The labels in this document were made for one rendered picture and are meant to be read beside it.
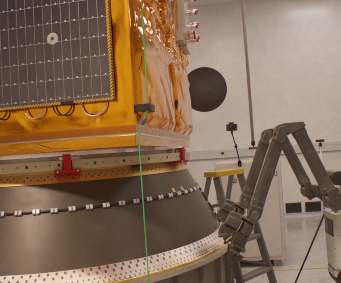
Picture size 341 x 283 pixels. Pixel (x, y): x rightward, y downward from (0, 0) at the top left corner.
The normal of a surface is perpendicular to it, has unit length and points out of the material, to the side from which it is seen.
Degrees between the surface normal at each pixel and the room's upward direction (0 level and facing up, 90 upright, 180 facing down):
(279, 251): 90
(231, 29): 90
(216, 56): 90
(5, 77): 90
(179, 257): 43
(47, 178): 62
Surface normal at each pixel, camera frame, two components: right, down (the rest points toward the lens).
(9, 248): -0.01, -0.47
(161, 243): 0.57, -0.51
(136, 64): 0.61, 0.01
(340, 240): -0.62, 0.04
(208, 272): 0.84, -0.06
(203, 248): 0.52, -0.77
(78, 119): -0.17, 0.23
